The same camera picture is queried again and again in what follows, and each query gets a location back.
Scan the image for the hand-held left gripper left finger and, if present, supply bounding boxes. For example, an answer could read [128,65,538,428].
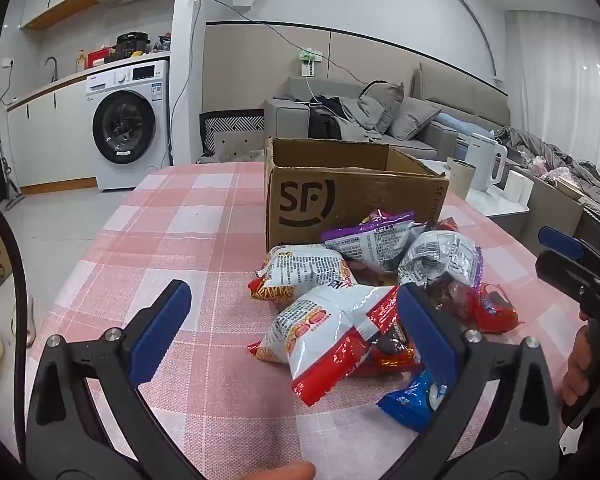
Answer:
[26,280,206,480]

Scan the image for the person's right hand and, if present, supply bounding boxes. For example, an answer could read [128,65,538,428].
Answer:
[561,327,593,410]

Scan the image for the white lower kitchen cabinets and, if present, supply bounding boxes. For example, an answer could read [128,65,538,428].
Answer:
[6,77,98,188]

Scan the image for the grey quilt heap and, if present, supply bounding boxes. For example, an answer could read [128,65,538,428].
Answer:
[495,127,600,206]

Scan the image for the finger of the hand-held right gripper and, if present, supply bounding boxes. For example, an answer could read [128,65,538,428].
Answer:
[537,226,600,267]
[535,249,600,307]

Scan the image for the black pressure cooker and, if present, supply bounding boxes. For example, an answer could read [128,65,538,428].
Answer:
[116,32,152,58]

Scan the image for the light blue pillow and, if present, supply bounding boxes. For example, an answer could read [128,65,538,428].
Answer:
[435,111,496,133]

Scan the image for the white electric kettle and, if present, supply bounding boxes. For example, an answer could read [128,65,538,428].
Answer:
[467,132,508,193]

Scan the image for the beige cloth heap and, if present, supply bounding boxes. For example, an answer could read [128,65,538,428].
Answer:
[197,137,266,163]

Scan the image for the large white red snack packet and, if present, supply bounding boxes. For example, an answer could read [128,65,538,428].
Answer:
[247,284,401,407]

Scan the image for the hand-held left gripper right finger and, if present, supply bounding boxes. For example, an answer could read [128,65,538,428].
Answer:
[390,284,576,480]

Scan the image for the white paper roll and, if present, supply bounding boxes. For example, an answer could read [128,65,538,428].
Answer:
[502,170,521,203]

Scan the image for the white curtain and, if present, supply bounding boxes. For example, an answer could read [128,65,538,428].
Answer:
[505,10,600,131]

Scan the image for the beige tumbler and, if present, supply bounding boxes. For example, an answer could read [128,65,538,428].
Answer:
[446,157,477,201]

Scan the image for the red dried fruit packet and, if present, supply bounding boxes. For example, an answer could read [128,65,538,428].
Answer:
[365,285,423,376]

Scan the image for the pink checked tablecloth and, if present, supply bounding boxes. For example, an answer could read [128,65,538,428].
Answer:
[2,160,586,480]

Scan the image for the black white patterned bag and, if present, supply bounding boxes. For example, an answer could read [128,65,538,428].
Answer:
[199,109,266,157]

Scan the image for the beige bowl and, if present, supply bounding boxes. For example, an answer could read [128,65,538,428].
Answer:
[555,177,583,201]

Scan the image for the dark grey pillow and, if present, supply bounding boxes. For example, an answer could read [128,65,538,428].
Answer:
[357,81,405,133]

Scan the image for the red snack packet blue logo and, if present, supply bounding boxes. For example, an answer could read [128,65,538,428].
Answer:
[472,282,520,335]

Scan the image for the white charging cable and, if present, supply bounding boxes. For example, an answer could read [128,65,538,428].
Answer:
[304,75,333,110]

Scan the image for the white yellow noodle snack packet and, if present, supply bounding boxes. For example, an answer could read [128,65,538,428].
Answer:
[248,244,358,306]

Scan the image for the silver snack packet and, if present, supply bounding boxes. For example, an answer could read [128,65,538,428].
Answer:
[396,217,483,321]

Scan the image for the brown cardboard box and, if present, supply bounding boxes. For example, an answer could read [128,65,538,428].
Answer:
[264,136,451,273]

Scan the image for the white washing machine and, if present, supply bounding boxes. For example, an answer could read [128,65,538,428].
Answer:
[85,59,172,192]

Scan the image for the purple snack packet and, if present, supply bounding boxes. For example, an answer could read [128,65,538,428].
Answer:
[321,210,426,273]

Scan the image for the person's left hand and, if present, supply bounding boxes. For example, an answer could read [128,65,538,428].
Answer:
[242,461,317,480]

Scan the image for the floor mop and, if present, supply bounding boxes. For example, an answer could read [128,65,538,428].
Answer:
[0,157,26,208]

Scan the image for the pile of clothes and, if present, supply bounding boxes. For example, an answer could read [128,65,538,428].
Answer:
[307,94,381,141]

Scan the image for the light grey pillow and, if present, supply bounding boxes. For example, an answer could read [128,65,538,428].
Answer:
[386,96,442,142]

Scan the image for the white marble coffee table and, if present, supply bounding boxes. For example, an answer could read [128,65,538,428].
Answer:
[415,157,536,218]

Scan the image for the grey sofa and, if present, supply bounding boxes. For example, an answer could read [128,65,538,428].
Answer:
[262,76,511,161]

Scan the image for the white wall power strip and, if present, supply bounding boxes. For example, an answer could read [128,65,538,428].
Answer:
[296,47,323,78]

